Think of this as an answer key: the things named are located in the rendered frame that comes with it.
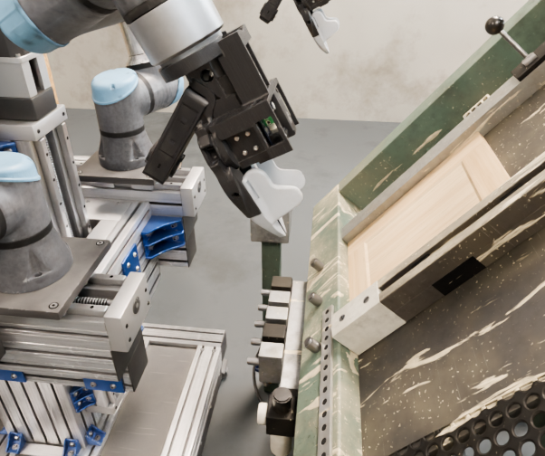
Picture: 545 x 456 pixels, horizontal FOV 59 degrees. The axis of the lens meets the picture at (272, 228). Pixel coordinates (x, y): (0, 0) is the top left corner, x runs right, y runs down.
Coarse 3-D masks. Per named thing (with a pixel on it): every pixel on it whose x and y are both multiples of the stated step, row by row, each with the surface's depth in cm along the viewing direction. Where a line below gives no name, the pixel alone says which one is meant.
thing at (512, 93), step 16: (544, 64) 96; (512, 80) 101; (528, 80) 98; (544, 80) 98; (496, 96) 103; (512, 96) 100; (528, 96) 100; (480, 112) 104; (496, 112) 102; (464, 128) 106; (480, 128) 104; (448, 144) 107; (432, 160) 110; (400, 176) 117; (416, 176) 112; (384, 192) 120; (400, 192) 115; (368, 208) 121; (384, 208) 118; (352, 224) 124; (368, 224) 121
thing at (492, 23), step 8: (496, 16) 99; (488, 24) 99; (496, 24) 98; (488, 32) 100; (496, 32) 99; (504, 32) 99; (512, 40) 99; (520, 48) 98; (528, 56) 98; (536, 56) 97; (528, 64) 98
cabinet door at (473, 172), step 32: (448, 160) 107; (480, 160) 97; (416, 192) 111; (448, 192) 100; (480, 192) 90; (384, 224) 114; (416, 224) 103; (448, 224) 93; (352, 256) 118; (384, 256) 106; (352, 288) 108
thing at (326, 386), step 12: (324, 312) 104; (324, 324) 101; (324, 336) 98; (324, 348) 95; (324, 360) 92; (324, 372) 90; (324, 384) 87; (324, 396) 85; (324, 408) 83; (324, 420) 81; (324, 432) 79; (324, 444) 77
